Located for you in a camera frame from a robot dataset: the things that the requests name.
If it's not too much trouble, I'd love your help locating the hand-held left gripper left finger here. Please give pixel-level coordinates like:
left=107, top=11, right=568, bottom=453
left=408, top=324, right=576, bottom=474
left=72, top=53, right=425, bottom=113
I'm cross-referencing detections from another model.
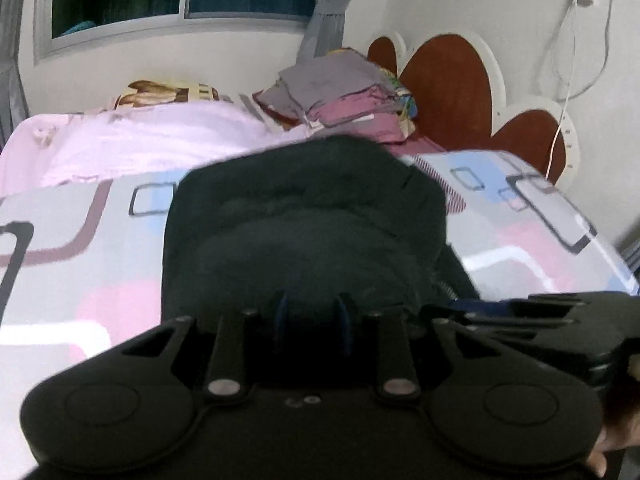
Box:
left=120, top=291, right=290, bottom=403

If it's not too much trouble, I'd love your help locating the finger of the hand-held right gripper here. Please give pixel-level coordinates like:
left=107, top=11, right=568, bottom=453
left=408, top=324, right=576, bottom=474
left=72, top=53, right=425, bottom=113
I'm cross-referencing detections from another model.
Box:
left=419, top=307, right=576, bottom=343
left=447, top=296, right=588, bottom=317

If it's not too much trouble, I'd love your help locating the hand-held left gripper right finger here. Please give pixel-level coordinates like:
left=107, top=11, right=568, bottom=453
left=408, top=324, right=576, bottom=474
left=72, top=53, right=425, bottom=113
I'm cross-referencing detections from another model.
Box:
left=334, top=292, right=501, bottom=403

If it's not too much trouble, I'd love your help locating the black jacket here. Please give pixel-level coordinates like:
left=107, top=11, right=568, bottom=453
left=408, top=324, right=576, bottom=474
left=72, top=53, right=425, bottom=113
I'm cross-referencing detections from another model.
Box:
left=160, top=135, right=481, bottom=386

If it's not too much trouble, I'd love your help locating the person's right hand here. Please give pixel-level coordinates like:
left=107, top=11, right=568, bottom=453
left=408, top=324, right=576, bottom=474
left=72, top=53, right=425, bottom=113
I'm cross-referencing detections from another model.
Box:
left=586, top=380, right=640, bottom=479

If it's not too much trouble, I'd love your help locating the patterned white blue pink blanket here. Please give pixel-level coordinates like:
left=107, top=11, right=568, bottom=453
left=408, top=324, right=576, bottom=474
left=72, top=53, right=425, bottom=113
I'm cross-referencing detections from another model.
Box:
left=0, top=147, right=640, bottom=480

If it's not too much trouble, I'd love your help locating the maroon bed sheet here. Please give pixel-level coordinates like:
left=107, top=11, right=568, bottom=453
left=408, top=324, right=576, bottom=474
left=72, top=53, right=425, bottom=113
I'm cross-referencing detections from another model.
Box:
left=385, top=135, right=446, bottom=158

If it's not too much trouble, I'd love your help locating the pink folded cloth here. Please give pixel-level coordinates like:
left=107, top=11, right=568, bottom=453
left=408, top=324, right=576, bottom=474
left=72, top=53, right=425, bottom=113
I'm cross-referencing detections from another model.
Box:
left=307, top=87, right=416, bottom=143

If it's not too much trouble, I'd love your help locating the light pink floral blanket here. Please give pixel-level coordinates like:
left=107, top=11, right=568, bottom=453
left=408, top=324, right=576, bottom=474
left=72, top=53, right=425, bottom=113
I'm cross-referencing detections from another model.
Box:
left=0, top=100, right=306, bottom=196

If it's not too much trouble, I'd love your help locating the white and brown headboard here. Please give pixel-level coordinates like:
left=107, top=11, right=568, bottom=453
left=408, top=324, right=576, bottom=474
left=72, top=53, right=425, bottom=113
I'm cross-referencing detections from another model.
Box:
left=367, top=30, right=581, bottom=186

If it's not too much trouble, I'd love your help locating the colourful printed folded cloth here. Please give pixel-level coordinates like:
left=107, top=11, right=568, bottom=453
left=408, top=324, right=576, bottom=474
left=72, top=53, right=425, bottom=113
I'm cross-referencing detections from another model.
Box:
left=380, top=65, right=418, bottom=136

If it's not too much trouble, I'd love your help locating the grey folded cloth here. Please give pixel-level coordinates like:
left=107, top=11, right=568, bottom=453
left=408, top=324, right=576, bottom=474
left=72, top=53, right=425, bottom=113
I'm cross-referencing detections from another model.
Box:
left=260, top=52, right=388, bottom=116

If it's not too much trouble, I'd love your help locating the yellow printed pillow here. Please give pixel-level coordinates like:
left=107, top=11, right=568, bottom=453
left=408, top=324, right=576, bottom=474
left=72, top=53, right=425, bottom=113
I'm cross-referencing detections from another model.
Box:
left=112, top=79, right=291, bottom=133

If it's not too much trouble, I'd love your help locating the grey curtain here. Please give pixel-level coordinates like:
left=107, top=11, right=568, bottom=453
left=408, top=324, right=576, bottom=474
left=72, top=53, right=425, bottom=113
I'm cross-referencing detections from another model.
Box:
left=297, top=0, right=396, bottom=68
left=0, top=0, right=31, bottom=133

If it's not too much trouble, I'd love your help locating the white charging cable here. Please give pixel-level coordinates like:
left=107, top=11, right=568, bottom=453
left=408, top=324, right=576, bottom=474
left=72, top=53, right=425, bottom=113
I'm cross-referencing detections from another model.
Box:
left=540, top=0, right=617, bottom=183

